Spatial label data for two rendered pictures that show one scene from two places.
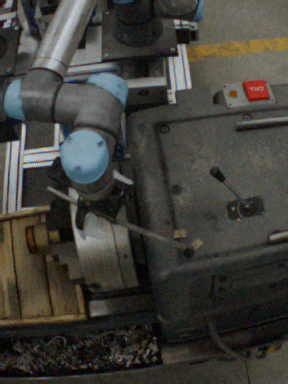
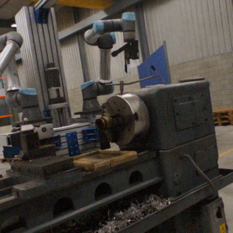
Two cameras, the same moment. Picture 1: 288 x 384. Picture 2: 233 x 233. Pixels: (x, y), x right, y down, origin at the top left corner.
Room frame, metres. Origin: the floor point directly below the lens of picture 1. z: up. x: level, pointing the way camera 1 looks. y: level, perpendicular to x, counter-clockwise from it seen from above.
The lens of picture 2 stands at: (-0.74, 1.37, 1.20)
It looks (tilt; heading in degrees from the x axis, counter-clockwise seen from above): 3 degrees down; 320
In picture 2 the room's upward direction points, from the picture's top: 9 degrees counter-clockwise
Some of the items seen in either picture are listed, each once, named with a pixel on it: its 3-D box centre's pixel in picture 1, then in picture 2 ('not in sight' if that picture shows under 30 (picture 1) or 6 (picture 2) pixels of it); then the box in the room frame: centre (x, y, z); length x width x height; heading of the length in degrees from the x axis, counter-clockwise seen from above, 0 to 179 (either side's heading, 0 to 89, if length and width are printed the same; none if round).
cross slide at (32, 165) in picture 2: not in sight; (37, 164); (0.69, 0.72, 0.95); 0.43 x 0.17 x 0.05; 179
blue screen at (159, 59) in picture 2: not in sight; (153, 96); (5.12, -5.16, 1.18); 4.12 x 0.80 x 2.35; 143
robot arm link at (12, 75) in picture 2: not in sight; (12, 71); (1.43, 0.46, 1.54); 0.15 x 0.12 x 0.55; 15
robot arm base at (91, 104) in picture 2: (136, 20); (90, 103); (1.24, -0.07, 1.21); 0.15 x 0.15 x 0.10
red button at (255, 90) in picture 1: (256, 90); not in sight; (0.88, -0.33, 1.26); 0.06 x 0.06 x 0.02; 89
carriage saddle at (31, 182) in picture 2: not in sight; (32, 176); (0.67, 0.77, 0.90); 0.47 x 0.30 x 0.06; 179
